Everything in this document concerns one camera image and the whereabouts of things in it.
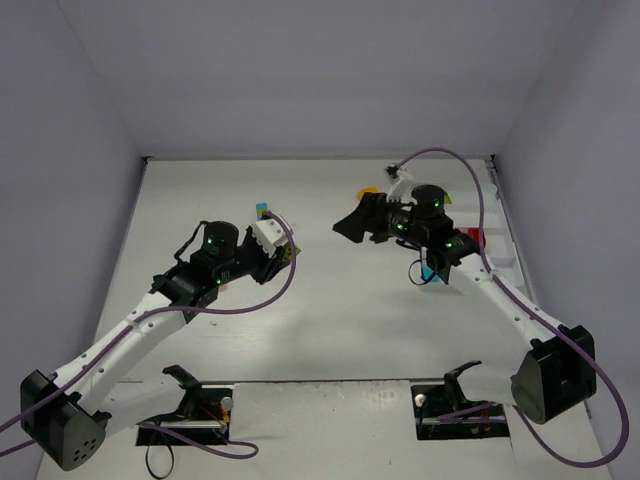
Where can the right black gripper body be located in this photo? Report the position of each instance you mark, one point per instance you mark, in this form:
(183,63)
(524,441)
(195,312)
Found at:
(377,216)

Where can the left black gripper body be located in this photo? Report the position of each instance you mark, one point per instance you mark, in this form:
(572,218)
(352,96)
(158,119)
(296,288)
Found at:
(273,263)

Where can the light blue lego brick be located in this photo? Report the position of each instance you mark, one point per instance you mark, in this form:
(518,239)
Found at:
(430,276)

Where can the red rounded lego brick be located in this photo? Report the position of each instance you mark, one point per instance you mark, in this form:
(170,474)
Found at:
(477,235)

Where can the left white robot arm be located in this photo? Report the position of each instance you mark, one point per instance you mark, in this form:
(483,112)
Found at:
(72,411)

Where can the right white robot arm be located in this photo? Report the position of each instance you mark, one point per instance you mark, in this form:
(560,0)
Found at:
(551,372)

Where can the yellow red lego piece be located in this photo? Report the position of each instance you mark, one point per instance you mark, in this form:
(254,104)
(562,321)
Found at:
(363,191)

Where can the white divided sorting tray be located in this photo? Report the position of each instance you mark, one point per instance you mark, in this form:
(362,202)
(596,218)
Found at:
(464,211)

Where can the blue yellow stacked lego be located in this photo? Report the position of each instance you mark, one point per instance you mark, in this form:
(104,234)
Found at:
(262,210)

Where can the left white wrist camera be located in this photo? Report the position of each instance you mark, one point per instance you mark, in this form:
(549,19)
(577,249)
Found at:
(270,234)

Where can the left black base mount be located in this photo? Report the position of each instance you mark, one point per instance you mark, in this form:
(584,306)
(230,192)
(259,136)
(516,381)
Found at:
(202,412)

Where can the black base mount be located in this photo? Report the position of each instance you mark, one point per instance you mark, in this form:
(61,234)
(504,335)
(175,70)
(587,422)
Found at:
(442,412)
(202,412)

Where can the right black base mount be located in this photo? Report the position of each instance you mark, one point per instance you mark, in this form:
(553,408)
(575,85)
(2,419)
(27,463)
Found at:
(442,412)

